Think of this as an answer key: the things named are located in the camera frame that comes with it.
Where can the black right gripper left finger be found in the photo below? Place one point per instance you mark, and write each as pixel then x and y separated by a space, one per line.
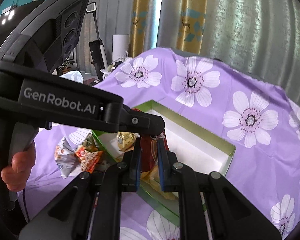
pixel 90 206

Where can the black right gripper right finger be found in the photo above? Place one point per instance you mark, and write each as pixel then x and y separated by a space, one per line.
pixel 210 207

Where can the orange sunflower seed bag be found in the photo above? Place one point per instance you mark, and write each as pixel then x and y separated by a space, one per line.
pixel 87 159

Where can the yellow snack bag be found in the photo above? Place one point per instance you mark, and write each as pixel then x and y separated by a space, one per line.
pixel 125 140

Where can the red snack packet with eyes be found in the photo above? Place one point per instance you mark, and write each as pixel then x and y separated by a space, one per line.
pixel 149 151

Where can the white peanut snack bag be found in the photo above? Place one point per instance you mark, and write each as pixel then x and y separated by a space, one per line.
pixel 66 160

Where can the person's left hand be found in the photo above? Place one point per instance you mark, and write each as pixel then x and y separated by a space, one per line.
pixel 15 176

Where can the black television screen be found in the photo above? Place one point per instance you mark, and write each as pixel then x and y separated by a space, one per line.
pixel 10 19

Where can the potted green plant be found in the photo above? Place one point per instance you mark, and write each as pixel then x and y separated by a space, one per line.
pixel 65 67

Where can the white plastic shopping bag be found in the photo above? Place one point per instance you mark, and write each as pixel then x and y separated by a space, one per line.
pixel 73 76

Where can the purple floral tablecloth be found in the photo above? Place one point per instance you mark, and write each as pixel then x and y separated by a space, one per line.
pixel 256 117

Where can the black white stick vacuum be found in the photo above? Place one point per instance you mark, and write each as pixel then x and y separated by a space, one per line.
pixel 97 50

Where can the green cardboard box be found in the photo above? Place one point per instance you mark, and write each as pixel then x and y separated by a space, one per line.
pixel 194 146

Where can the white cylindrical appliance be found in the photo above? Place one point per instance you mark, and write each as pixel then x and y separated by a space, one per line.
pixel 120 46

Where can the yellow deer pattern curtain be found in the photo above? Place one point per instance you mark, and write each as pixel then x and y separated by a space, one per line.
pixel 176 24

